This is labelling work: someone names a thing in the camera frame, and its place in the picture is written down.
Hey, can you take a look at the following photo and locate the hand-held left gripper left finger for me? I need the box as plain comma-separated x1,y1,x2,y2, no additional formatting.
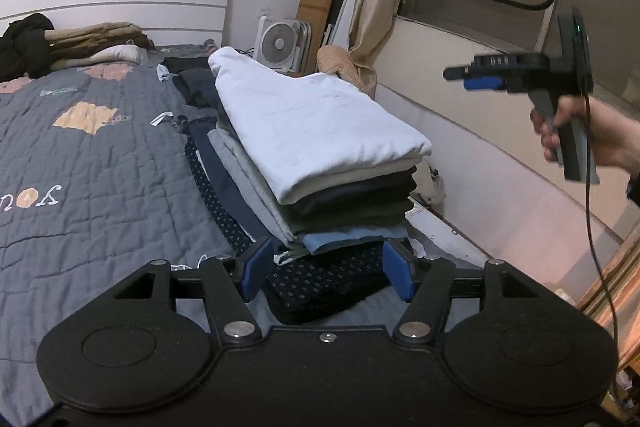
107,237,274,344

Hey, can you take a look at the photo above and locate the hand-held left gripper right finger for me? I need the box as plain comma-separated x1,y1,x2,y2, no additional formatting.
382,239,551,344

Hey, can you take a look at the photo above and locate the stack of folded clothes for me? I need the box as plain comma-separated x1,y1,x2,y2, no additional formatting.
157,54,436,265

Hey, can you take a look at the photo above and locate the white headboard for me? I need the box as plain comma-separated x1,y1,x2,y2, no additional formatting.
0,0,235,52

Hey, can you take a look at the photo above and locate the navy dotted garment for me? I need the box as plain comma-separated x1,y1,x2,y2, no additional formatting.
184,139,408,325

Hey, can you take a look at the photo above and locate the white box fan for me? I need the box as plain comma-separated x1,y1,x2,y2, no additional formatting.
254,17,311,72

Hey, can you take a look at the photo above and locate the white pillow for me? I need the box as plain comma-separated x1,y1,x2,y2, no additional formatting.
87,44,148,66

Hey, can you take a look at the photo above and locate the black puffer jacket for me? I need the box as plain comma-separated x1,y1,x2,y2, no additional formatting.
0,13,55,82

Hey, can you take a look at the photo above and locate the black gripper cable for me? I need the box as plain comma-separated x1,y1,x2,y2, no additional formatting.
580,94,623,380

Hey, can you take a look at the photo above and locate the beige folded blanket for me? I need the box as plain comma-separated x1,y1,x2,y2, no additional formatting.
44,22,153,70

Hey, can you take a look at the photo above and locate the grey printed quilt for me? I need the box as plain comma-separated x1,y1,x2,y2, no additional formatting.
0,44,281,418

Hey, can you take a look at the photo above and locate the person's right hand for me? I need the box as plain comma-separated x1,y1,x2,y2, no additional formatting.
530,96,630,170

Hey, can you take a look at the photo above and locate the white sweatshirt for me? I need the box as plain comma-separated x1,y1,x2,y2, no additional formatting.
207,46,433,202

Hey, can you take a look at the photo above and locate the person's right forearm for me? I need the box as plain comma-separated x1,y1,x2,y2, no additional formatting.
620,117,640,208

